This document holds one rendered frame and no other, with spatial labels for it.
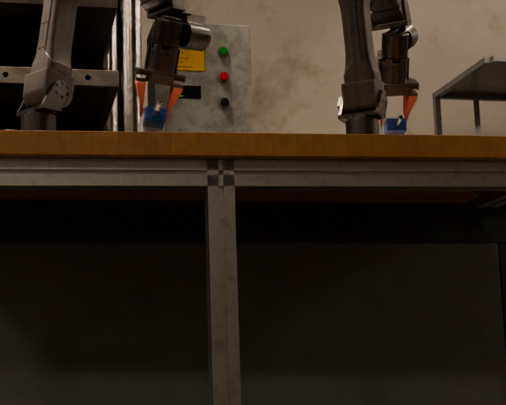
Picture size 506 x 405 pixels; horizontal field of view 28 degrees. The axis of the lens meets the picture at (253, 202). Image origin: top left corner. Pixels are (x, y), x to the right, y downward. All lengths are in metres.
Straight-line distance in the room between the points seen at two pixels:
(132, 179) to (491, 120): 4.73
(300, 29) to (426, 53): 0.78
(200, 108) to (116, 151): 1.42
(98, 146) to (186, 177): 0.15
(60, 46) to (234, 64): 1.28
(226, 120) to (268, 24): 2.99
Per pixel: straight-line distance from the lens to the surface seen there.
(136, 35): 2.93
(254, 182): 1.67
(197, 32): 2.13
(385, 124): 2.22
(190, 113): 3.02
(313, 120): 5.88
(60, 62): 1.87
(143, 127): 2.09
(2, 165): 1.65
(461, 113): 6.17
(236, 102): 3.06
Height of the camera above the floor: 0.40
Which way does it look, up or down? 10 degrees up
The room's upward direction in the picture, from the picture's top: 2 degrees counter-clockwise
